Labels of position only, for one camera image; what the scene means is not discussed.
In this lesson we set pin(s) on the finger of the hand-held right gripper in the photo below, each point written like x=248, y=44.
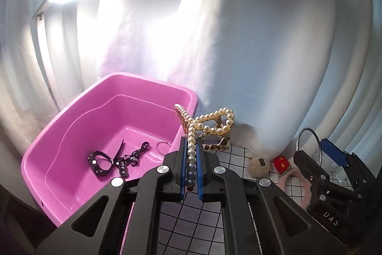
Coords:
x=335, y=152
x=316, y=180

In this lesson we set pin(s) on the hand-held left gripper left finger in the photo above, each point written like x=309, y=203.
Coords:
x=182, y=174

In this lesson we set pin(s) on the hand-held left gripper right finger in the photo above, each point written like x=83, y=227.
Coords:
x=199, y=174

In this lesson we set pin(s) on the pearl hair claw clip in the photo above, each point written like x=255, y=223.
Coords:
x=192, y=129

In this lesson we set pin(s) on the black studded choker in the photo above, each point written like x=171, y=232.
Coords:
x=95, y=167

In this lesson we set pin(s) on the pink plastic bin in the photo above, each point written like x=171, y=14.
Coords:
x=74, y=129

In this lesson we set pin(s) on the pink plush strawberry headband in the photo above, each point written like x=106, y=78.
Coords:
x=294, y=186

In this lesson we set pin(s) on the black checked white tablecloth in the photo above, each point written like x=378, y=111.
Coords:
x=191, y=222

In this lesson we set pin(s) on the beige plush hair clip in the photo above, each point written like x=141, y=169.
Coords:
x=258, y=167

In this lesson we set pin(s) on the white sheer curtain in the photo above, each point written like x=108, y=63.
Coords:
x=253, y=49

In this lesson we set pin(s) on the cream curtain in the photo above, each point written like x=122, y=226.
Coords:
x=44, y=78

